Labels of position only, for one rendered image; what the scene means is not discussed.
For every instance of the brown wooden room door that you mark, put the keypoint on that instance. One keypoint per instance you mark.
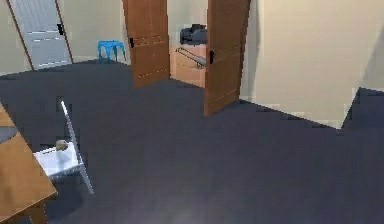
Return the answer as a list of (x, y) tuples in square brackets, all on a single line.
[(225, 53), (148, 40)]

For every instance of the dark grey armchair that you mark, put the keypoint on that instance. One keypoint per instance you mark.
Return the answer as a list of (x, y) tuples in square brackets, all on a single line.
[(194, 34)]

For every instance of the blue plastic stool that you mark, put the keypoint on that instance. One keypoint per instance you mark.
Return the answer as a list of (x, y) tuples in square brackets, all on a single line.
[(111, 48)]

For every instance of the small tan round object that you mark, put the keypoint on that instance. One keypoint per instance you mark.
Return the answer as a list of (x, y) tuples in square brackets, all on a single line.
[(61, 145)]

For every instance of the white chair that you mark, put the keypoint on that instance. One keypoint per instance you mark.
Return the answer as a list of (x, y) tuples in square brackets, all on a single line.
[(65, 158)]

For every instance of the white room door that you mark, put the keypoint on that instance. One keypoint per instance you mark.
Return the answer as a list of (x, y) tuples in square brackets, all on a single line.
[(41, 31)]

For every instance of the brown wooden table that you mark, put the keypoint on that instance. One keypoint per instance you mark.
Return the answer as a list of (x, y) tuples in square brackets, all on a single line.
[(18, 176)]

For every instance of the grey plate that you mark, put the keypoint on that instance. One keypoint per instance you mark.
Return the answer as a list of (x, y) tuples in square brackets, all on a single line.
[(6, 133)]

